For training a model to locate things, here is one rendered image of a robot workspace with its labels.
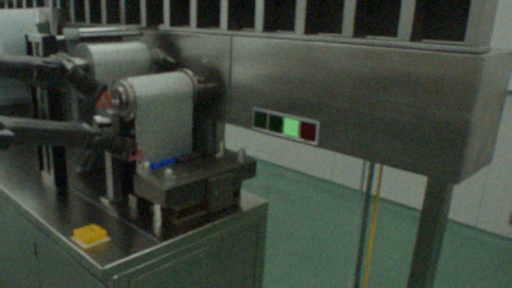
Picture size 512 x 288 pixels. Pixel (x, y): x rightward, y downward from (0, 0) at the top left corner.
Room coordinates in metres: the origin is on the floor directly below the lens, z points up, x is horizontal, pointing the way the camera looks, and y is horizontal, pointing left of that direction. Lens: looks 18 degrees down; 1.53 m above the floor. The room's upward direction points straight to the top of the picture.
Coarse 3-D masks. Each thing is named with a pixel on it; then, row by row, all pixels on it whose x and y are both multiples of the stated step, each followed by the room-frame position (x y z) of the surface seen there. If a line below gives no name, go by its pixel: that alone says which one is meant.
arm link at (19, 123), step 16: (0, 128) 0.94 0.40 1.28; (16, 128) 0.97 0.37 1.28; (32, 128) 1.02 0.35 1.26; (48, 128) 1.07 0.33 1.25; (64, 128) 1.12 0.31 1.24; (80, 128) 1.18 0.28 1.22; (0, 144) 0.90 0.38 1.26; (16, 144) 0.99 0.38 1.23; (32, 144) 1.03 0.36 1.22; (48, 144) 1.08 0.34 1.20; (64, 144) 1.14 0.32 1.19; (80, 144) 1.18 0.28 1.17
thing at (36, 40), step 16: (32, 48) 1.67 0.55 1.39; (48, 48) 1.57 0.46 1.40; (32, 96) 1.67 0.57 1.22; (48, 96) 1.56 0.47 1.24; (32, 112) 1.67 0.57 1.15; (48, 112) 1.56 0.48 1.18; (48, 160) 1.69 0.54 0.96; (64, 160) 1.58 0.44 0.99; (48, 176) 1.61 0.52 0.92; (64, 176) 1.58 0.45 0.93
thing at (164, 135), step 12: (180, 108) 1.51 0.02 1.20; (144, 120) 1.42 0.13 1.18; (156, 120) 1.45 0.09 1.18; (168, 120) 1.48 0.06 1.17; (180, 120) 1.51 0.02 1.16; (144, 132) 1.41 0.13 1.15; (156, 132) 1.45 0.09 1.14; (168, 132) 1.48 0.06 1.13; (180, 132) 1.51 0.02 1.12; (144, 144) 1.41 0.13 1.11; (156, 144) 1.44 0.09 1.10; (168, 144) 1.48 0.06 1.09; (180, 144) 1.51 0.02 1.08; (144, 156) 1.41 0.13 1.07; (156, 156) 1.44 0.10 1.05; (168, 156) 1.48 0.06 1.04
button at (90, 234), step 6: (84, 228) 1.18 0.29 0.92; (90, 228) 1.18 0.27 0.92; (96, 228) 1.18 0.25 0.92; (78, 234) 1.15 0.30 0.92; (84, 234) 1.14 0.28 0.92; (90, 234) 1.14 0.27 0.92; (96, 234) 1.14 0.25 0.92; (102, 234) 1.15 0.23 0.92; (78, 240) 1.15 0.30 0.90; (84, 240) 1.12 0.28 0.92; (90, 240) 1.13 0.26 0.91; (96, 240) 1.14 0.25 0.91
